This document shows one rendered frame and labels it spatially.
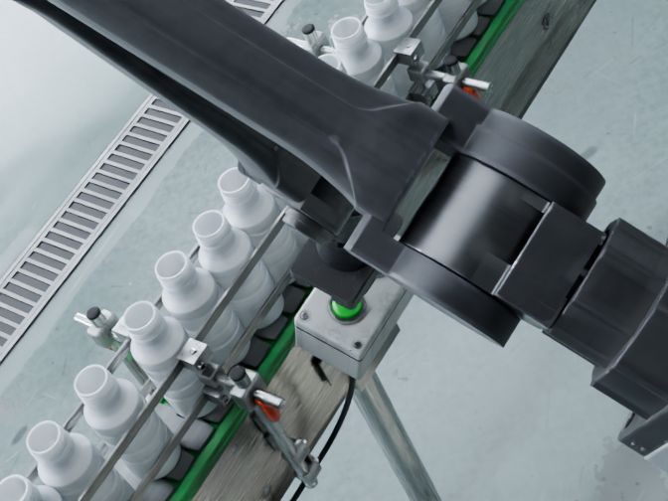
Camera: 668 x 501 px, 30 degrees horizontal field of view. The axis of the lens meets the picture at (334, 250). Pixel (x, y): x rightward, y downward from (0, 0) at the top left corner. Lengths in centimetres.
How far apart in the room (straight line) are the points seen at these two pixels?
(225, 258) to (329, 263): 22
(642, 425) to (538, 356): 186
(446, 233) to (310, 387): 87
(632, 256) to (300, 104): 18
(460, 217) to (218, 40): 15
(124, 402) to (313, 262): 26
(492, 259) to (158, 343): 71
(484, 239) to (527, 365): 188
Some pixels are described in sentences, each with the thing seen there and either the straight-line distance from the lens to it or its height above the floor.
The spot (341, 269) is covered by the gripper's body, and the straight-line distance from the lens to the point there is 113.
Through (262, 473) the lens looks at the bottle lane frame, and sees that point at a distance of 146.
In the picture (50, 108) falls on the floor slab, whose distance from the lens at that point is 350.
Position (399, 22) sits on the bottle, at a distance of 149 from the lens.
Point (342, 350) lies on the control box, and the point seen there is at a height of 109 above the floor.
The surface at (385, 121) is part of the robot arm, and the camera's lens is 63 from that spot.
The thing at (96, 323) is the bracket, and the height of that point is 110.
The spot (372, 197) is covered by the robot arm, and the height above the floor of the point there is 163.
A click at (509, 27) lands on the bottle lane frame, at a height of 97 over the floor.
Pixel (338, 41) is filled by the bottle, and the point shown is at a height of 116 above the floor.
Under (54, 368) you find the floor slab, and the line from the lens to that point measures 291.
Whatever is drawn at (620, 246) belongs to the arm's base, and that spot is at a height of 160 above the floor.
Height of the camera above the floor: 209
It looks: 49 degrees down
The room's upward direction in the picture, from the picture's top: 26 degrees counter-clockwise
